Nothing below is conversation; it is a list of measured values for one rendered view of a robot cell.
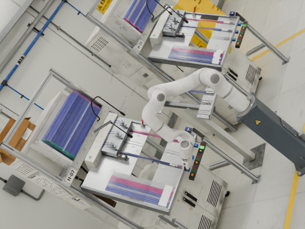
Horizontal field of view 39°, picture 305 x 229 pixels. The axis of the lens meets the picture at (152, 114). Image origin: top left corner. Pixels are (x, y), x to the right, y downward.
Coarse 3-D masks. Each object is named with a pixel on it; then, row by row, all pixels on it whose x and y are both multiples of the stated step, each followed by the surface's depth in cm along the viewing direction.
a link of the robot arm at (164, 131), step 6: (162, 126) 294; (156, 132) 296; (162, 132) 295; (168, 132) 296; (174, 132) 299; (180, 132) 301; (186, 132) 305; (162, 138) 300; (168, 138) 297; (174, 138) 298; (186, 138) 307; (192, 138) 307
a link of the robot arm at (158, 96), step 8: (152, 96) 283; (160, 96) 281; (152, 104) 285; (160, 104) 284; (144, 112) 291; (152, 112) 289; (144, 120) 292; (152, 120) 291; (160, 120) 294; (152, 128) 294
